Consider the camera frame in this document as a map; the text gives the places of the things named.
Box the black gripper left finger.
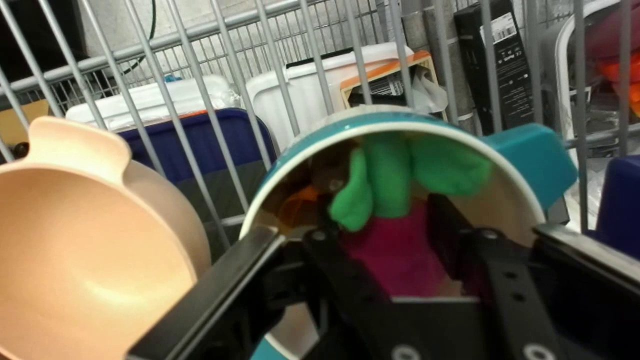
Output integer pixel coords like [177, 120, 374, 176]
[127, 221, 402, 360]

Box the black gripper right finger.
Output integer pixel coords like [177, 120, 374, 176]
[426, 192, 640, 360]

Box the purple toy with green leaves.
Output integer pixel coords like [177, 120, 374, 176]
[327, 133, 499, 299]

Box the brown and orange toy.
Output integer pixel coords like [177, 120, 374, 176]
[279, 157, 351, 230]

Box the white bowl with teal rim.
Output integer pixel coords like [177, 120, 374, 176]
[236, 103, 583, 360]

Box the pink plastic bowl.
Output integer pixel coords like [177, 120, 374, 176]
[0, 113, 214, 360]

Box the white plastic storage container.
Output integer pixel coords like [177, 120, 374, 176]
[245, 41, 431, 151]
[64, 71, 243, 132]

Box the rainbow stacking toy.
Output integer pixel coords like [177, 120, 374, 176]
[595, 54, 640, 121]

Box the dark red toy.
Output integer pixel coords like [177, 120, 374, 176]
[584, 0, 640, 65]

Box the dark blue plate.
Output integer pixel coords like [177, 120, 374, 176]
[114, 106, 280, 221]

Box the orange edged package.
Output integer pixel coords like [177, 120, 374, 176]
[337, 50, 450, 115]

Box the small open cardboard box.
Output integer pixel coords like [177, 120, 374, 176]
[0, 97, 55, 147]

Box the metal wire shelf rack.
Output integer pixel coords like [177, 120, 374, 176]
[0, 0, 640, 256]

